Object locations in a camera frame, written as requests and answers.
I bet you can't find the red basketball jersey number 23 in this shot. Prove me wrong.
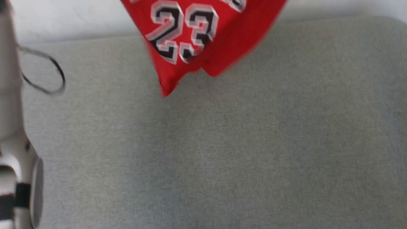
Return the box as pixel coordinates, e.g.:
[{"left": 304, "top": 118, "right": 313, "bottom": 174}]
[{"left": 120, "top": 0, "right": 288, "bottom": 98}]

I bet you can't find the grey fabric sofa seat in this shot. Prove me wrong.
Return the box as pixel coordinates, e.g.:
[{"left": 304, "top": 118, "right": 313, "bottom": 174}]
[{"left": 17, "top": 16, "right": 407, "bottom": 229}]

